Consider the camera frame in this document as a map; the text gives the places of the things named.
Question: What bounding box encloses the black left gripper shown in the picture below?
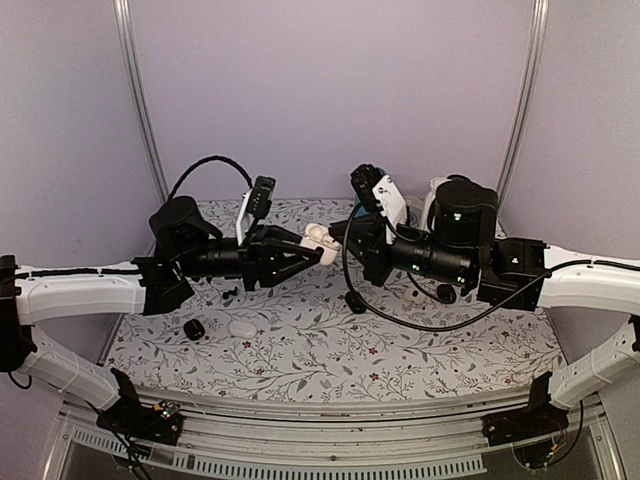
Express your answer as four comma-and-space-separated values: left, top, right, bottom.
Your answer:
178, 224, 322, 291

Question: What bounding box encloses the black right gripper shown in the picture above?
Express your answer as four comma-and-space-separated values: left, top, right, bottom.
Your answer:
328, 213, 475, 289

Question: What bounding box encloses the white earbuds case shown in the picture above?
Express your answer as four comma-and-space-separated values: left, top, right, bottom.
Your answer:
300, 223, 341, 266
404, 287, 426, 305
228, 320, 257, 339

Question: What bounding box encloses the black earbuds charging case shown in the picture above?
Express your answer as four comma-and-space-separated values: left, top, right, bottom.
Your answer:
345, 292, 367, 314

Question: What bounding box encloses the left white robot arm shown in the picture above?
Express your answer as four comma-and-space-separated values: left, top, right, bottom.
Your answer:
1, 196, 324, 434

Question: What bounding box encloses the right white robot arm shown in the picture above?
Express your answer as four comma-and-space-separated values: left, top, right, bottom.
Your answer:
329, 174, 639, 436

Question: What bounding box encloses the white earbuds case back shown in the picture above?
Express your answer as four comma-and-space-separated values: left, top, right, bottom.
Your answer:
404, 287, 426, 305

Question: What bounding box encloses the white closed earbuds case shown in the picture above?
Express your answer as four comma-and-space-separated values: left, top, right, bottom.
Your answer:
228, 320, 257, 339

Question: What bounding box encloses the small black case right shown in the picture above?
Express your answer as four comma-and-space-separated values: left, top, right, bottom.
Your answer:
436, 284, 457, 304

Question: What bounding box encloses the small black closed case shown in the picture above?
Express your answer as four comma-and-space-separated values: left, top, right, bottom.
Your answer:
183, 319, 206, 341

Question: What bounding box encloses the teal tall vase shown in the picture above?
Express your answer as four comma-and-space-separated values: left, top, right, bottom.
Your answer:
354, 167, 387, 218

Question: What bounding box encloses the clear glass dish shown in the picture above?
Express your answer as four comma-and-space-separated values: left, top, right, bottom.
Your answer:
405, 197, 424, 229

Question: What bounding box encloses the floral patterned table mat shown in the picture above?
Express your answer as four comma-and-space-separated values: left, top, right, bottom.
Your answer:
105, 198, 565, 404

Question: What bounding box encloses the white ribbed vase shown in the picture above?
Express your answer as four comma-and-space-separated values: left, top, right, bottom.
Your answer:
420, 177, 448, 230

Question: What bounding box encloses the black cylinder vase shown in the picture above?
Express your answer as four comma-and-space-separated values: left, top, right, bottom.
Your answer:
447, 174, 471, 182

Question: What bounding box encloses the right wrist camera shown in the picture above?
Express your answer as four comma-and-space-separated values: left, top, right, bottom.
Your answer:
350, 164, 408, 237

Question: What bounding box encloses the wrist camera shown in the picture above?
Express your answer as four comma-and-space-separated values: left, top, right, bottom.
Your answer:
235, 176, 276, 245
350, 164, 408, 237

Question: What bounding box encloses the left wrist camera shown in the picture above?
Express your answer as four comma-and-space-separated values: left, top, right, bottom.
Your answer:
235, 176, 276, 245

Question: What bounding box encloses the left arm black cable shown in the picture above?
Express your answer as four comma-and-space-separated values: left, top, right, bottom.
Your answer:
169, 155, 254, 196

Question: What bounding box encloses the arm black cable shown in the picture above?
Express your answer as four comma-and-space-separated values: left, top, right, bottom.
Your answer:
169, 155, 254, 196
342, 204, 640, 331

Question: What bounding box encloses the front aluminium rail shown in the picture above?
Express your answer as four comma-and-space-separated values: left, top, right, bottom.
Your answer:
49, 389, 626, 480

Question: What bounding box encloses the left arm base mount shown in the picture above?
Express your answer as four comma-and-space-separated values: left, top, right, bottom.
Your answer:
96, 368, 185, 446

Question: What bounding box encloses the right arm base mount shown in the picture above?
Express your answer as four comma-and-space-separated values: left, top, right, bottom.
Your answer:
482, 372, 569, 446

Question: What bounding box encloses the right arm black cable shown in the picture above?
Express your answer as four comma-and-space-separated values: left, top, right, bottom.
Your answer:
342, 204, 640, 331

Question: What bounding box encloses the left aluminium frame post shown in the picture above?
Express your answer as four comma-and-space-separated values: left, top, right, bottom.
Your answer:
113, 0, 169, 203

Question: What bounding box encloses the aluminium frame post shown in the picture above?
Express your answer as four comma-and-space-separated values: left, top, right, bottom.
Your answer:
497, 0, 550, 212
113, 0, 169, 203

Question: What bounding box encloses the right aluminium frame post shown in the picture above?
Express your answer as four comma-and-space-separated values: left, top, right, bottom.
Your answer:
497, 0, 550, 212

